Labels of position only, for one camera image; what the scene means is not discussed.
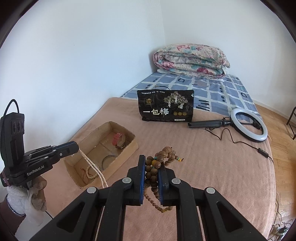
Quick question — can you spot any white pearl necklace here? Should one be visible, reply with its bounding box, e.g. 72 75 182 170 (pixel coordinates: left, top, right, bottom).
79 149 110 188

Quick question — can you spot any cream bead bracelet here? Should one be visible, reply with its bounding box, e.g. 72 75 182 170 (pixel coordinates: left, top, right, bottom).
84 165 99 182

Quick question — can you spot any brown wooden bead necklace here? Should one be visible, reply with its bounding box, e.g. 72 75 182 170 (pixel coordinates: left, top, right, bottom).
142 146 185 214

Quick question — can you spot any black bangle ring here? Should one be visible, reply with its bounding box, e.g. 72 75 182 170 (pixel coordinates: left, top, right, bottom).
101 155 117 171

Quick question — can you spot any brown strap wristwatch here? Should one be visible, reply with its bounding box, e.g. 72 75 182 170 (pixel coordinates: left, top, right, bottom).
112 133 126 149

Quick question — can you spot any left forearm dark sleeve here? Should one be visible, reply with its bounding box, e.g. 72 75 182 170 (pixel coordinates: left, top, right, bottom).
0 199 26 241

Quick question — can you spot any left hand white glove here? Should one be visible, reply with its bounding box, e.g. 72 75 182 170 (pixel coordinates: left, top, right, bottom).
6 176 47 226

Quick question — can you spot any open cardboard box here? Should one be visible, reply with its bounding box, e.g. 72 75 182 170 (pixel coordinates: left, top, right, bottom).
64 121 138 189

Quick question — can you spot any black snack bag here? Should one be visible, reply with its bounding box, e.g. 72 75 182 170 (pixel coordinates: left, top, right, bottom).
137 89 194 122

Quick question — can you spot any blue checkered bed sheet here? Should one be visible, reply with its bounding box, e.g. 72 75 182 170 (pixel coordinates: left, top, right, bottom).
119 71 258 117

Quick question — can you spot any folded floral quilt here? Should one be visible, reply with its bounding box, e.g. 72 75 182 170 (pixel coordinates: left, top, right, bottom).
153 44 230 79

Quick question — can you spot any black clothes rack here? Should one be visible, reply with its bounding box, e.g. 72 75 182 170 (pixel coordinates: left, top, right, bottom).
286 106 296 140

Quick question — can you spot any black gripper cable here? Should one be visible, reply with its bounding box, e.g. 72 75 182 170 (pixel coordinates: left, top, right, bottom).
2 99 20 118

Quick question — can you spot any white ring light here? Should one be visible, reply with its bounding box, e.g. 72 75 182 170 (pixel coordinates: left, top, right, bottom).
188 108 268 143

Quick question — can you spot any black ring light cable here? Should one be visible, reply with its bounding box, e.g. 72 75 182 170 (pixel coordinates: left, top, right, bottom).
204 127 275 164

